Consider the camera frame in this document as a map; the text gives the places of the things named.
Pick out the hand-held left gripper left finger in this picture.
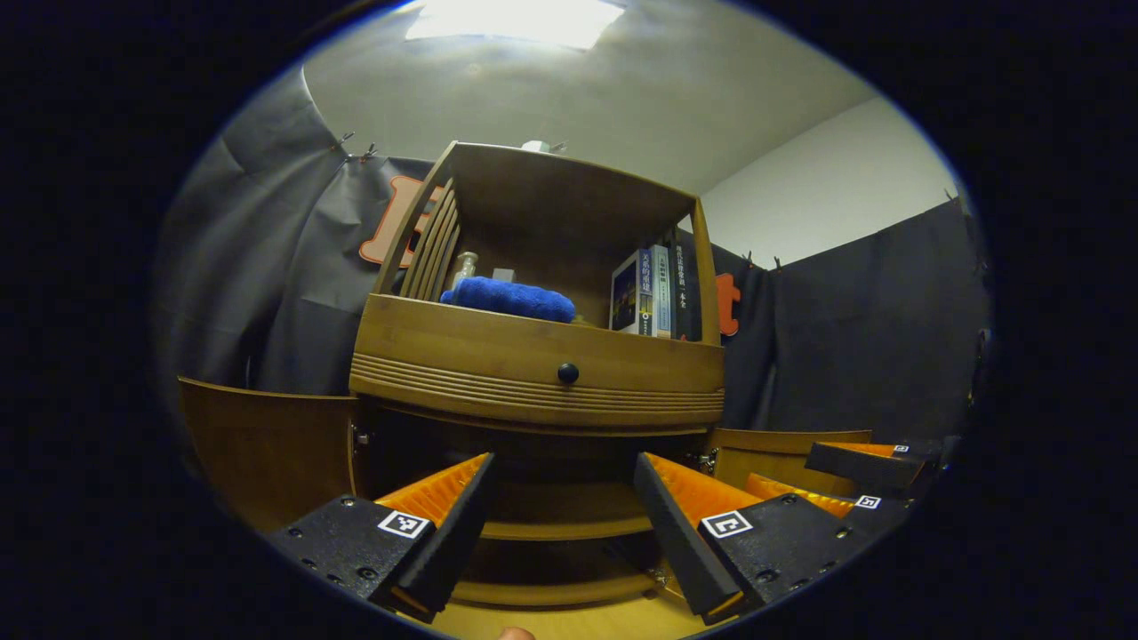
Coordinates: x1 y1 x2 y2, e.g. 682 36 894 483
267 452 497 623

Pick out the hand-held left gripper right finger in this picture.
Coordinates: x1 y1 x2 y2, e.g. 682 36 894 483
633 452 859 625

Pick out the wooden shoe cabinet door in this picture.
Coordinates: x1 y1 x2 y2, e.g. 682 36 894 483
178 377 361 534
707 428 874 499

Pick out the wooden double-door shoe cabinet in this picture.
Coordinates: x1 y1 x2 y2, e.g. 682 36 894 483
178 140 877 614

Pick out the wooden cabinet drawer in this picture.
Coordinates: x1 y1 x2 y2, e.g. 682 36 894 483
349 293 726 436

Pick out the wooden inner shelf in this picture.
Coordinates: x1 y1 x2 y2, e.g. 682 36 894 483
480 480 654 541

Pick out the light grey book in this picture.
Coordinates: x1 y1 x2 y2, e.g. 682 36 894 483
649 244 674 339

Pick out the dark blue book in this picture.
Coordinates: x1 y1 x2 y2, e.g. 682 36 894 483
610 249 654 336

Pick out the folded blue towel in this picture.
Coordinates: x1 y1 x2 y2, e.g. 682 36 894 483
440 276 577 324

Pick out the ceiling light panel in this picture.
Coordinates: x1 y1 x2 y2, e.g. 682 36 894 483
405 0 626 50

